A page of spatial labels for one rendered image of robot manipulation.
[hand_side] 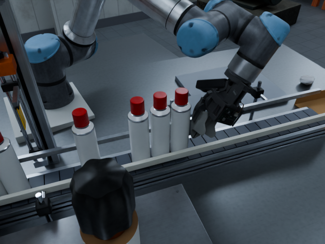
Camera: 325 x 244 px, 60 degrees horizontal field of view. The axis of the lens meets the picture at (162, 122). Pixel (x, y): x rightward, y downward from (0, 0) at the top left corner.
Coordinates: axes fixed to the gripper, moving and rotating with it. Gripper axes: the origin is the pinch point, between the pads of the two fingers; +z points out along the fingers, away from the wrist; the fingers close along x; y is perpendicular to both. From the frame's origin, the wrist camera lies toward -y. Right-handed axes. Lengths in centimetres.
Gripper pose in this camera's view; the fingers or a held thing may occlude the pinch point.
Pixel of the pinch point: (193, 132)
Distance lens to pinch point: 80.2
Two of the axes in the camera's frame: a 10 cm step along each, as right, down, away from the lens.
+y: 3.4, 5.9, -7.3
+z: -4.7, 7.8, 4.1
